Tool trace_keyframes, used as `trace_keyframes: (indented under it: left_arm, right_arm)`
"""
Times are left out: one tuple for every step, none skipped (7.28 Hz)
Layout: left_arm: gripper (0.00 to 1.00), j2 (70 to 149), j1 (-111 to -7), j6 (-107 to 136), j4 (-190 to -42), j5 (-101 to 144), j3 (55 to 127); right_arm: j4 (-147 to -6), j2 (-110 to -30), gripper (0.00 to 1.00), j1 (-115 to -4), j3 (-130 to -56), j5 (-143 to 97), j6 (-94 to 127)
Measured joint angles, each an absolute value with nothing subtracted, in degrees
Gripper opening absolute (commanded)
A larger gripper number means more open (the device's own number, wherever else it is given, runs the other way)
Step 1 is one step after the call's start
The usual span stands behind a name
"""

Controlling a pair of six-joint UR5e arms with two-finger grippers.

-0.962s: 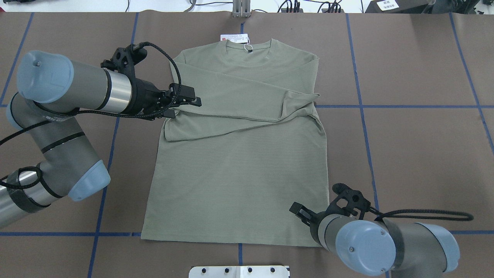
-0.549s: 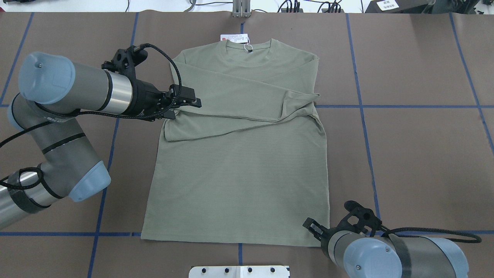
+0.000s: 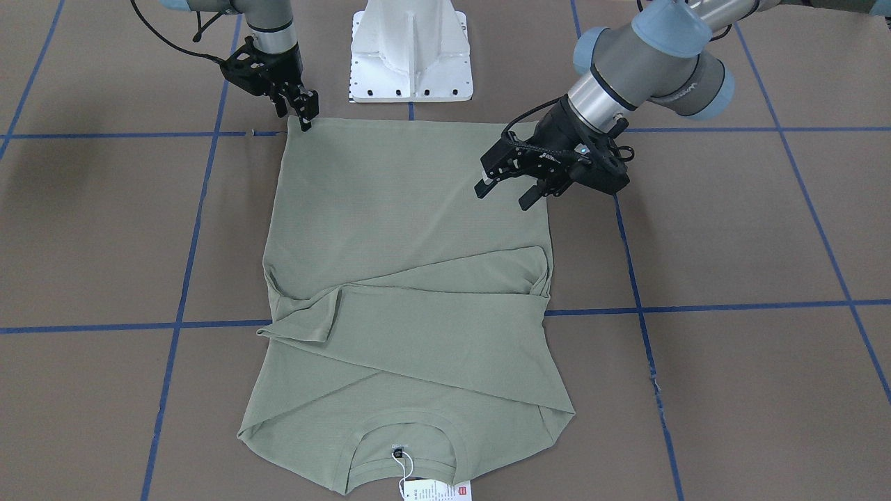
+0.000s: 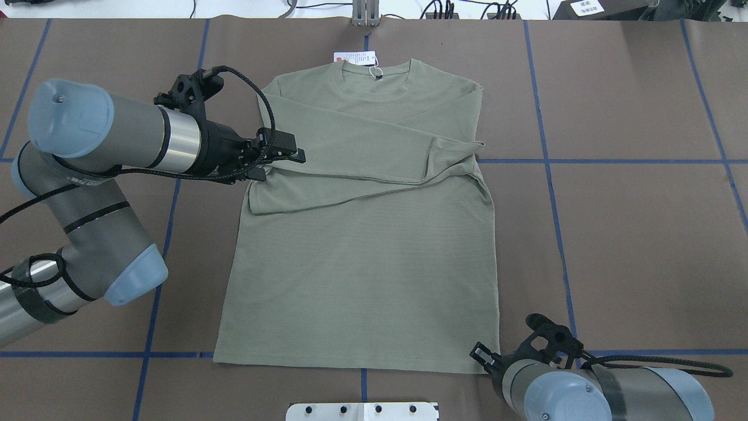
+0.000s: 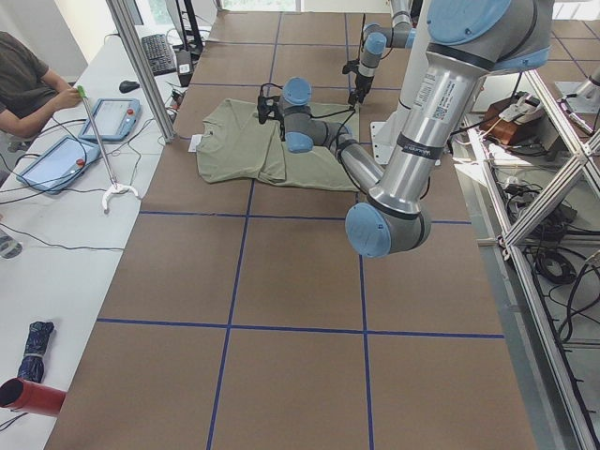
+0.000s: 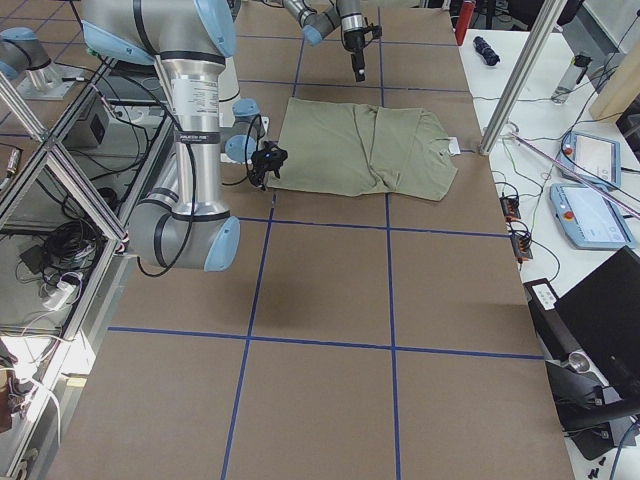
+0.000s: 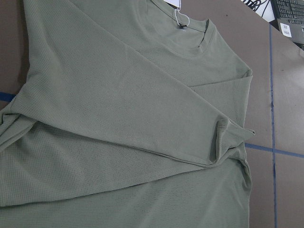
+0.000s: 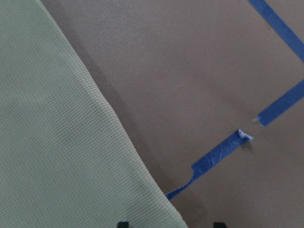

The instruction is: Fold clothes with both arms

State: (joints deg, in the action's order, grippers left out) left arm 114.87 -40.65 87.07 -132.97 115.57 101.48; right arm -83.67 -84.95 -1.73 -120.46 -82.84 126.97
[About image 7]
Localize white paper clothing tag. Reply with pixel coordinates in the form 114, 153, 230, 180
164, 0, 181, 9

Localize black labelled box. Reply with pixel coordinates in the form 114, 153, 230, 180
276, 18, 304, 47

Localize green long-sleeve shirt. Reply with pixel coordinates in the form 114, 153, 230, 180
0, 0, 255, 228

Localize black keyboard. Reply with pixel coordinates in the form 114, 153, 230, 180
270, 0, 304, 24

